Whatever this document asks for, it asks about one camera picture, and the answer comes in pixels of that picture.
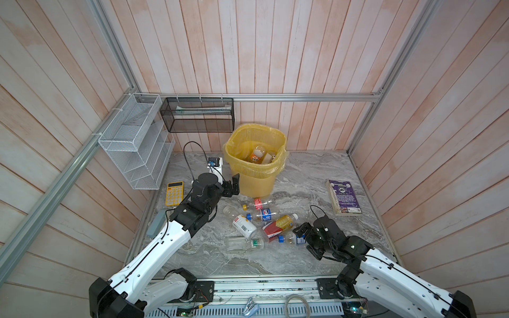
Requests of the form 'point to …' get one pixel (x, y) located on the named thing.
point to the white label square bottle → (268, 158)
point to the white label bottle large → (244, 226)
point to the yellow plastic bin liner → (241, 139)
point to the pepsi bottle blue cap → (264, 214)
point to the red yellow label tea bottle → (282, 223)
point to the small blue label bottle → (294, 239)
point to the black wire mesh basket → (199, 114)
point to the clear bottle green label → (239, 243)
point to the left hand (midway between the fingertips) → (228, 178)
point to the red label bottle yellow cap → (256, 203)
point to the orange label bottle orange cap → (257, 154)
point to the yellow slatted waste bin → (256, 188)
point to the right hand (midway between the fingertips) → (297, 236)
